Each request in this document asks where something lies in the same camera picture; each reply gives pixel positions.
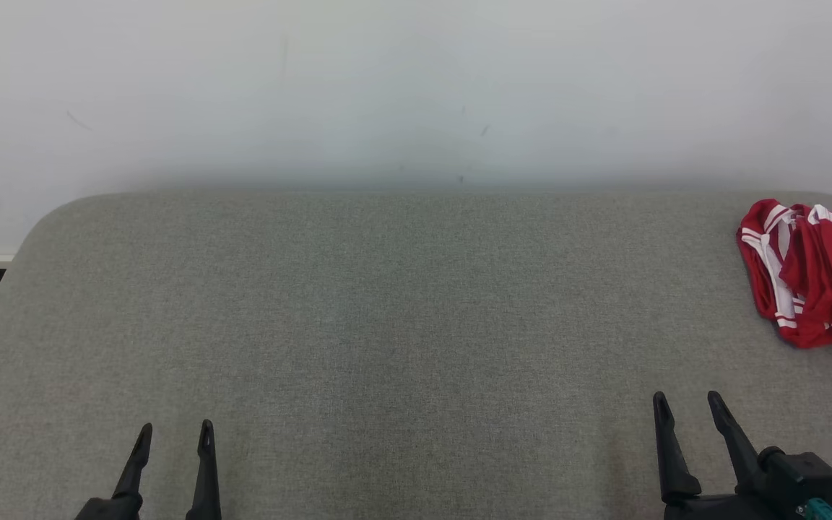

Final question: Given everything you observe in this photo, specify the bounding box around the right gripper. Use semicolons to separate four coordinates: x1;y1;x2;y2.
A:
651;391;800;520

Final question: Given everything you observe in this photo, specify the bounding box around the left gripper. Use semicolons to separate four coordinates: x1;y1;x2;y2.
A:
73;419;222;520

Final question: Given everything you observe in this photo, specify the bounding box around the red Bulls basketball jersey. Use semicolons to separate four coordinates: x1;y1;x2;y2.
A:
736;199;832;350

